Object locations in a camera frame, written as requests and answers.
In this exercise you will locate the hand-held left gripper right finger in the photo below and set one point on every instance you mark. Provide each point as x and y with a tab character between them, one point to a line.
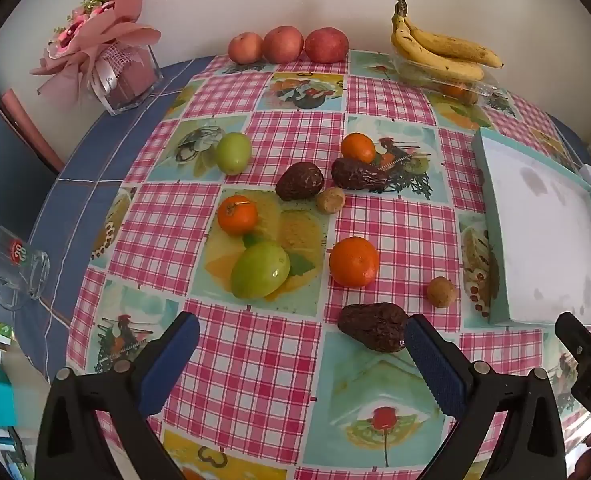
435	365

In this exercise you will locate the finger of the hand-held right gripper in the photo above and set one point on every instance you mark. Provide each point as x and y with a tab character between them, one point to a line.
573	331

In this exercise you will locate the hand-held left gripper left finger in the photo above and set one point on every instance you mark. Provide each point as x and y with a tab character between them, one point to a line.
170	360

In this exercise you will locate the dark wrinkled avocado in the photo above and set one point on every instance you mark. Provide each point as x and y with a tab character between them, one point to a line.
359	174
299	181
373	327

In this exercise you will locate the small brown kiwi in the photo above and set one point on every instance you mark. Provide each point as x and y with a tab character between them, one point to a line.
330	200
442	291

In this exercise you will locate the white tray with teal rim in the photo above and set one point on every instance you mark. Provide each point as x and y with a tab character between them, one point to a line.
540	240

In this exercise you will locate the oval green jujube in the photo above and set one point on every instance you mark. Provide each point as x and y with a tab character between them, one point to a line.
260	272

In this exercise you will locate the large orange tangerine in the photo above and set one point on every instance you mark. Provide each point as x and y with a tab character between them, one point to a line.
354	261

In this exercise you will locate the orange tangerine with twig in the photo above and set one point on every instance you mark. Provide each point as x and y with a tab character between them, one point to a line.
237	216

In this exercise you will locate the round green jujube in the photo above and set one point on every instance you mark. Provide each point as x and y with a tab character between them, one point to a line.
233	153

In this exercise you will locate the pink checkered printed tablecloth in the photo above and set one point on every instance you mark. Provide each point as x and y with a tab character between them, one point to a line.
275	360

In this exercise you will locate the white power strip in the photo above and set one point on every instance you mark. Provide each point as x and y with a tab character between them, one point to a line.
588	176

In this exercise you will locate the teal storage box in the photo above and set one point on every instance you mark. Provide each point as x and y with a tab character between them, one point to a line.
2	395

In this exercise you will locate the clear glass mug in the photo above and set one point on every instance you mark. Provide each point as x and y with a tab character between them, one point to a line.
20	265

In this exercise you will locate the dark cabinet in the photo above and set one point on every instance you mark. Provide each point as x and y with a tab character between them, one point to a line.
5	185

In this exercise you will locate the square glass vase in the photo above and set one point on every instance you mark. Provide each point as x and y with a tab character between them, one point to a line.
135	82

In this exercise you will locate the clear plastic container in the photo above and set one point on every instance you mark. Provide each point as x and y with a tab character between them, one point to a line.
420	79

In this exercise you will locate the yellow spotted banana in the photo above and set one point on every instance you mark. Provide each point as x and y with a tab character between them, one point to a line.
425	57
455	47

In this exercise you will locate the red apple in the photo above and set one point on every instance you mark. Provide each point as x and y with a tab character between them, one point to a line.
283	45
326	45
245	48

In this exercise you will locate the pink wrapped flower bouquet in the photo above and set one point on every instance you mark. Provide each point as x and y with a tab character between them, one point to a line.
120	35

